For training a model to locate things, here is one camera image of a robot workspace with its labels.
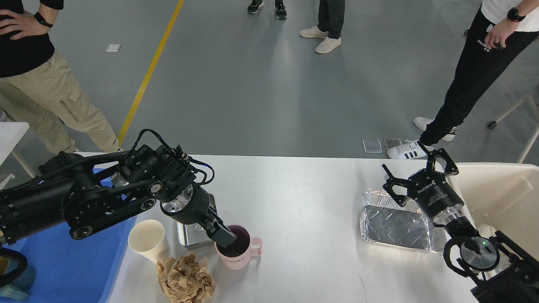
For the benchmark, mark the floor plate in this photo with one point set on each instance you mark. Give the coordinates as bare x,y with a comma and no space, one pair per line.
372,145
392,142

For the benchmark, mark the white side table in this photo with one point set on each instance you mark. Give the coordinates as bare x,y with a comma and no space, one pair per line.
10,135

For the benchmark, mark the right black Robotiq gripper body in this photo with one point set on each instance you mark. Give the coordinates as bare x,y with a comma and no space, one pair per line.
433,193

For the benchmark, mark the chair base with castors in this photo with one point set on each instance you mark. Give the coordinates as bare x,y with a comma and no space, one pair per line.
525,102

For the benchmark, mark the blue plastic tray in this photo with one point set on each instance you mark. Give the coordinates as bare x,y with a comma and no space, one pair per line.
66,270

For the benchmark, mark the person with white sneakers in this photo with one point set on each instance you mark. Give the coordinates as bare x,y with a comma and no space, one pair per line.
329,27

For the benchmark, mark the teal mug in tray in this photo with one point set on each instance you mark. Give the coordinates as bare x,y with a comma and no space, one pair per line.
17,290

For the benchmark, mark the aluminium foil tray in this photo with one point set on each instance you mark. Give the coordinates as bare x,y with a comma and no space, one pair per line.
381,220

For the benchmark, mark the left floor plate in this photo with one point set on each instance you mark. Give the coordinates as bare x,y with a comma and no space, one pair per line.
372,145

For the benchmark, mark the person in khaki trousers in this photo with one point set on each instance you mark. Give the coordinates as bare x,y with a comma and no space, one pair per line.
37,84

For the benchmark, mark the beige plastic bin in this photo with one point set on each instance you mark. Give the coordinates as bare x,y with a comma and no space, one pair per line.
504,196

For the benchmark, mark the crumpled brown paper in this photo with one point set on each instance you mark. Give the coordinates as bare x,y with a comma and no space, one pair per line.
185,280

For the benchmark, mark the cream paper cup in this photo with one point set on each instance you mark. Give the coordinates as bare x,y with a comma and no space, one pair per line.
148,239

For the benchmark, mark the right floor plate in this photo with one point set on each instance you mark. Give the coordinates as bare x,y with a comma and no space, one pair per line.
392,142

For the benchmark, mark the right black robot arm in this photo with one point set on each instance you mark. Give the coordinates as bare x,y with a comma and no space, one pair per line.
502,271

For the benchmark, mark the person in black joggers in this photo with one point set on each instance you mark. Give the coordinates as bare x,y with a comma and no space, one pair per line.
500,30

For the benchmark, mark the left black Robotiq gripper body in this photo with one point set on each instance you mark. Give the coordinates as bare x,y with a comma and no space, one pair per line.
193,205

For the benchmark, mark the square metal tin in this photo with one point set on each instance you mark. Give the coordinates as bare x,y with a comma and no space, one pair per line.
192,236

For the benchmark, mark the pink HOME mug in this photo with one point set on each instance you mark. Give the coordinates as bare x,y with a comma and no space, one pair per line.
238,254

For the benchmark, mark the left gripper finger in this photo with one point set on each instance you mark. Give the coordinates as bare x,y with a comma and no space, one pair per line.
219,233

